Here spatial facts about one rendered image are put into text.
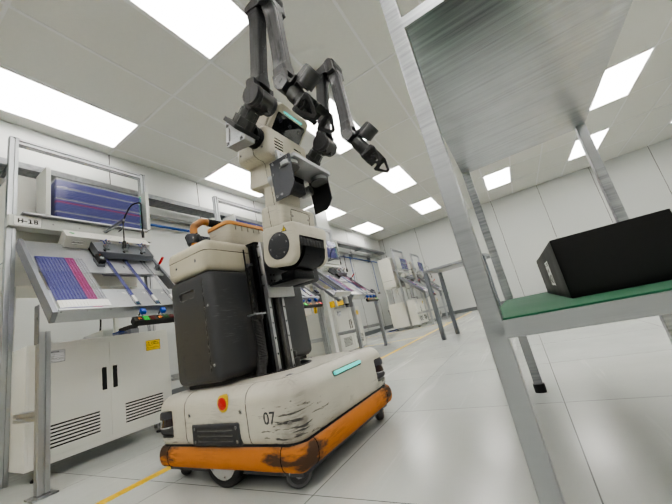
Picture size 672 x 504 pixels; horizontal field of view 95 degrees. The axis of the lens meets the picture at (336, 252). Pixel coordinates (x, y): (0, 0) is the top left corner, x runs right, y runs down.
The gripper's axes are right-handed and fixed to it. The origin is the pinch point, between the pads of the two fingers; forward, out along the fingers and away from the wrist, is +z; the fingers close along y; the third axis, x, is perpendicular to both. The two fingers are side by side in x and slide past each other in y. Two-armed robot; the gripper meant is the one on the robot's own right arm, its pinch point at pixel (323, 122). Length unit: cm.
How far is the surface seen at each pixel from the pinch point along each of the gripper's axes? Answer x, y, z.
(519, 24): -43, -2, 30
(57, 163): 226, 24, -306
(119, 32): 63, 14, -258
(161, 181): 221, 136, -326
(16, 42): 116, -32, -283
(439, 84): -26.5, 2.4, 21.9
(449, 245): 65, 923, -202
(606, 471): 11, 16, 106
